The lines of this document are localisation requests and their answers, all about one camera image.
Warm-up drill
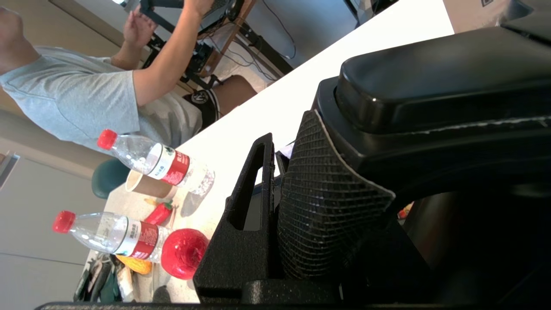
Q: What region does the clear water bottle red cap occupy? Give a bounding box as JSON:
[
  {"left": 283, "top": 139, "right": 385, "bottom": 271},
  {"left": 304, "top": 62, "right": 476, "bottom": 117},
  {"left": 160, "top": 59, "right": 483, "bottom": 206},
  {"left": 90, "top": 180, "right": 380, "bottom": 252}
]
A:
[
  {"left": 53, "top": 210, "right": 173, "bottom": 263},
  {"left": 97, "top": 129, "right": 216, "bottom": 195}
]

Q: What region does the orange toy corn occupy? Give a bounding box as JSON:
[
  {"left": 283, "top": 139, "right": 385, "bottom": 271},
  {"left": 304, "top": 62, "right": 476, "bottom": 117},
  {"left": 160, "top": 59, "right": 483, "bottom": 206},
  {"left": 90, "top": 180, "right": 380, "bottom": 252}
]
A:
[{"left": 115, "top": 254, "right": 153, "bottom": 276}]

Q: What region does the green stool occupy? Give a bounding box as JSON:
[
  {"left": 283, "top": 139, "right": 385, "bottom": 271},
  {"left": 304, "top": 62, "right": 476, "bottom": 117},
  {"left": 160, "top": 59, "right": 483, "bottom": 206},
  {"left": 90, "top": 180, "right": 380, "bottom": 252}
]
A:
[{"left": 91, "top": 158, "right": 131, "bottom": 199}]

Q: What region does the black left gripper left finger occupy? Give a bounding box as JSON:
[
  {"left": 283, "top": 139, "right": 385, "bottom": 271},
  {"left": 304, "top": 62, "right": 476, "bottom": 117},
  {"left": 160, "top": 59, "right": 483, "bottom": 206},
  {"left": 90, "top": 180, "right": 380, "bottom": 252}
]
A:
[{"left": 193, "top": 133, "right": 344, "bottom": 303}]

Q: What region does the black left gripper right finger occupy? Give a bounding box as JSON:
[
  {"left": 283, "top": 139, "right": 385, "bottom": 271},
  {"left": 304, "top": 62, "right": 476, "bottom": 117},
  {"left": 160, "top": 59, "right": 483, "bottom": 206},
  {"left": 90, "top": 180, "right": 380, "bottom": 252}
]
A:
[{"left": 342, "top": 215, "right": 433, "bottom": 303}]

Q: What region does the person in grey t-shirt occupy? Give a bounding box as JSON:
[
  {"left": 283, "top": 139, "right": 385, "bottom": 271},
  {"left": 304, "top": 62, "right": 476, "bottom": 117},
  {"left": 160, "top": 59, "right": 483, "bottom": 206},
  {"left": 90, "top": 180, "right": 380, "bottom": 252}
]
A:
[{"left": 0, "top": 0, "right": 259, "bottom": 149}]

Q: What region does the dark fabric bag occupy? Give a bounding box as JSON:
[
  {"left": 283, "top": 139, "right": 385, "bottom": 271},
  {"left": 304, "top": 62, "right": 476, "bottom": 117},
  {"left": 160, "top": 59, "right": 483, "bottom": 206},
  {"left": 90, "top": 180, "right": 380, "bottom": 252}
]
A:
[{"left": 72, "top": 253, "right": 136, "bottom": 303}]

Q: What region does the brown paper cup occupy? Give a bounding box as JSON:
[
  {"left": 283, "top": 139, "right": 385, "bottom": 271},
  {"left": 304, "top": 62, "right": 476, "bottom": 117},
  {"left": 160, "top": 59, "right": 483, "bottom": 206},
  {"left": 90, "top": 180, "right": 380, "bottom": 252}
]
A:
[{"left": 125, "top": 169, "right": 177, "bottom": 199}]

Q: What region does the red packaged item with label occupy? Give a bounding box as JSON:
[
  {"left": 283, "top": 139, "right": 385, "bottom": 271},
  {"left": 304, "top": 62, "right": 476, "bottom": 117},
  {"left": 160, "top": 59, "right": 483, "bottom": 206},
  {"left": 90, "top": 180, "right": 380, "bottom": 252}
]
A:
[{"left": 397, "top": 201, "right": 415, "bottom": 220}]

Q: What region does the red toy apple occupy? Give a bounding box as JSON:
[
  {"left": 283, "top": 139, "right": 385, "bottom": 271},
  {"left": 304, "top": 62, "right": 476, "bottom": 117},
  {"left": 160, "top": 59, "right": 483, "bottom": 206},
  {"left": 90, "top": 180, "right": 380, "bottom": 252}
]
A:
[{"left": 160, "top": 228, "right": 210, "bottom": 280}]

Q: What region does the black electric kettle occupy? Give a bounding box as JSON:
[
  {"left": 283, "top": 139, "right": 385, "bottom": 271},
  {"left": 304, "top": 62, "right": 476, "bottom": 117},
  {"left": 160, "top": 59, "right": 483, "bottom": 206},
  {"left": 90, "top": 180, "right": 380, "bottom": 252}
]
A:
[{"left": 278, "top": 0, "right": 551, "bottom": 304}]

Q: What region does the red toy chili pepper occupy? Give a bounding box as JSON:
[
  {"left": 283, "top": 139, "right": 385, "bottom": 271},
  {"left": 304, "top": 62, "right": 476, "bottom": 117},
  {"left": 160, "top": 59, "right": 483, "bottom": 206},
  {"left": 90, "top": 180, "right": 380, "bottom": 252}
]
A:
[{"left": 143, "top": 199, "right": 173, "bottom": 226}]

